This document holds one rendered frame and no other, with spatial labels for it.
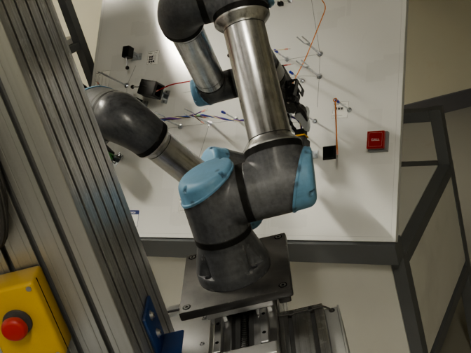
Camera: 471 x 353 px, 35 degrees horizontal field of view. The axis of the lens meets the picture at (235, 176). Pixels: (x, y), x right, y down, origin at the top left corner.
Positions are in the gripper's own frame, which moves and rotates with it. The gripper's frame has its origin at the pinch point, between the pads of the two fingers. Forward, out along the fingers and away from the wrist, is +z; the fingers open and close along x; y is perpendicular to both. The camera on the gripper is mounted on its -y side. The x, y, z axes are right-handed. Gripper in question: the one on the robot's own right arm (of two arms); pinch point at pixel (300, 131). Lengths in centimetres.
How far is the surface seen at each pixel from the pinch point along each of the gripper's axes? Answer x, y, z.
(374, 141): -21.0, -2.7, 5.2
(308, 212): 0.6, -17.6, 15.9
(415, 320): -24, -36, 47
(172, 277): 58, -26, 35
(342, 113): -10.0, 8.2, 3.9
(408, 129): 54, 187, 211
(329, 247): -5.7, -27.0, 20.5
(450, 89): 30, 218, 210
